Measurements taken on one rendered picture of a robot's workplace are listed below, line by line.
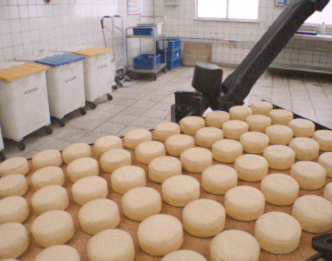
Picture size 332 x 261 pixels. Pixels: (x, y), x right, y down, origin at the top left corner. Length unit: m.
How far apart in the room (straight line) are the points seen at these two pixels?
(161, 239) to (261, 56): 0.57
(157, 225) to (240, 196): 0.11
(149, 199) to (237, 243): 0.13
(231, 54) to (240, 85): 6.00
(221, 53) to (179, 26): 1.15
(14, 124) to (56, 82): 0.68
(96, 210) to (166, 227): 0.09
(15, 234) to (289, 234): 0.31
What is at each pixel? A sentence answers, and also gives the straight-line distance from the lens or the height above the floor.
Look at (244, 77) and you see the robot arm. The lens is 0.77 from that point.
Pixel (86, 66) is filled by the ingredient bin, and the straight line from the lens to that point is 3.77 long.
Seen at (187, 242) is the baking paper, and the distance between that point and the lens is 0.34.
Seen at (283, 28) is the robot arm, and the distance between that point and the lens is 0.80.
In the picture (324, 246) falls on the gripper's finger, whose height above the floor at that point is 0.99.
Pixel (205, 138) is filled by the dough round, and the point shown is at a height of 1.00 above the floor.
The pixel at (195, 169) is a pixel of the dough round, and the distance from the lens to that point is 0.45.
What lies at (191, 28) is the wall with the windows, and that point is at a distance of 6.90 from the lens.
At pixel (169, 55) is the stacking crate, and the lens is 6.22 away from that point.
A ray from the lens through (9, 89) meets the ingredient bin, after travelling 2.81.
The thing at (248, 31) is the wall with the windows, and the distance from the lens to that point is 6.67.
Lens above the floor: 1.22
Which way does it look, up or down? 23 degrees down
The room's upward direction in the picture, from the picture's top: straight up
